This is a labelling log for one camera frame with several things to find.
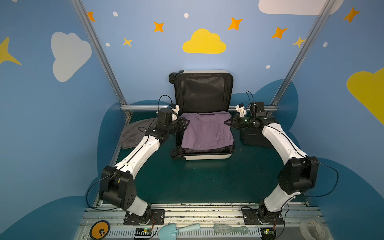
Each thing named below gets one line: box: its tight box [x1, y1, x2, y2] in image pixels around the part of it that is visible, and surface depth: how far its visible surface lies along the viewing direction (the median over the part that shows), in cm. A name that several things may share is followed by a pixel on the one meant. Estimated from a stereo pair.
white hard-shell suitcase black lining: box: [169, 69, 235, 161], surface depth 93 cm
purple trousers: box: [180, 111, 235, 150], surface depth 88 cm
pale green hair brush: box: [213, 223, 250, 234], surface depth 73 cm
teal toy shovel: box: [158, 223, 201, 240], surface depth 72 cm
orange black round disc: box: [89, 220, 111, 240], surface depth 72 cm
